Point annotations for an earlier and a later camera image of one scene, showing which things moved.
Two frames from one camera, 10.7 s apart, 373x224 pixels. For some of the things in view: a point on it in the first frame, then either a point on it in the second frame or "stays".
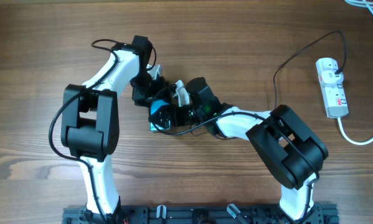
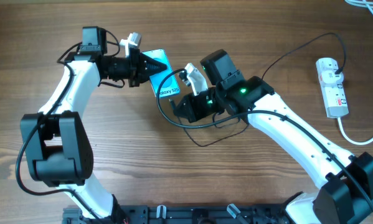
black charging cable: x=319 y=40 → x=241 y=127
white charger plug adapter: x=329 y=76 stays
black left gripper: x=161 y=84 → x=137 y=63
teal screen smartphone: x=155 y=104 → x=168 y=86
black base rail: x=329 y=214 stays
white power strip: x=334 y=98 stays
